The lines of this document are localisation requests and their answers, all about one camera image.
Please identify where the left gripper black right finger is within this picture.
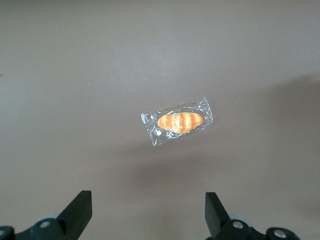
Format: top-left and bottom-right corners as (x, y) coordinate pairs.
(205, 191), (269, 240)

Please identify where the bread in clear wrapper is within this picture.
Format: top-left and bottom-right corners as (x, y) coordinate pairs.
(140, 96), (214, 148)

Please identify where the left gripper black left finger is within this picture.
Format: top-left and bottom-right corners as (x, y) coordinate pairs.
(14, 190), (93, 240)

